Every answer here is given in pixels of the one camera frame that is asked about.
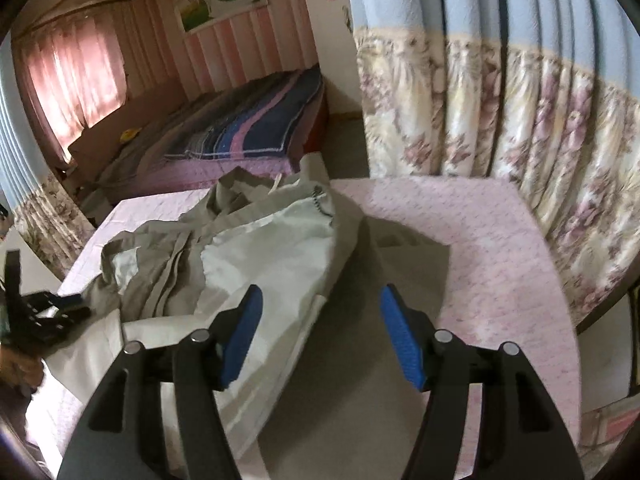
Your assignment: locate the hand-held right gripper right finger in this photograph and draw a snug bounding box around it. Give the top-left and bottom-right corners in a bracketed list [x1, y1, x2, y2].
[379, 283, 584, 480]

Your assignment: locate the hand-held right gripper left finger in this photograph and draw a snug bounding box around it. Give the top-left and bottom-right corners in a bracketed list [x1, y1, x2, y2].
[57, 284, 264, 480]

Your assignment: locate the khaki coat with white lining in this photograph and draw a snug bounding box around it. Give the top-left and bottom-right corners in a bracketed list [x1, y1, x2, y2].
[42, 152, 452, 480]

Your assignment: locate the person's left forearm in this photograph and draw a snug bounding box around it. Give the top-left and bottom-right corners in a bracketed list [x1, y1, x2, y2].
[0, 347, 44, 399]

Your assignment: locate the bed with pink floral sheet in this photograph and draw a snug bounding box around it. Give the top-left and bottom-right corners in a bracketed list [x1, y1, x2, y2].
[25, 177, 584, 480]

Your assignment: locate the brown covered bed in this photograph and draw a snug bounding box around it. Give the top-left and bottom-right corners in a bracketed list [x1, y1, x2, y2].
[65, 65, 332, 202]

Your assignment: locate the striped blue pink blanket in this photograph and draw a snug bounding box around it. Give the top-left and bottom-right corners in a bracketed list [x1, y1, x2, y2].
[164, 66, 326, 162]

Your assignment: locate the pink curtain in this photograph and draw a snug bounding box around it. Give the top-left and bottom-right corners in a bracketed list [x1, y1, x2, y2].
[12, 10, 129, 150]

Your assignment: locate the white wardrobe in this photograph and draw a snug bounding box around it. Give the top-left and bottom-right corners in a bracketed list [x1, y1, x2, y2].
[295, 0, 364, 117]

